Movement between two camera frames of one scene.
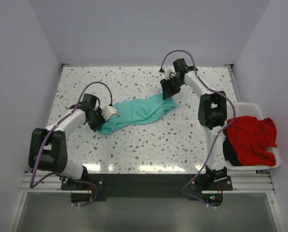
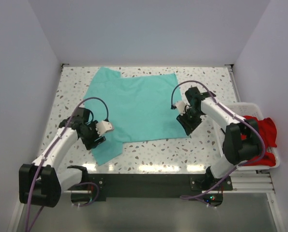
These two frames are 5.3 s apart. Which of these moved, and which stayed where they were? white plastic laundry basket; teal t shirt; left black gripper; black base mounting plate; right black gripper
Moved: teal t shirt; left black gripper; right black gripper
Stayed: white plastic laundry basket; black base mounting plate
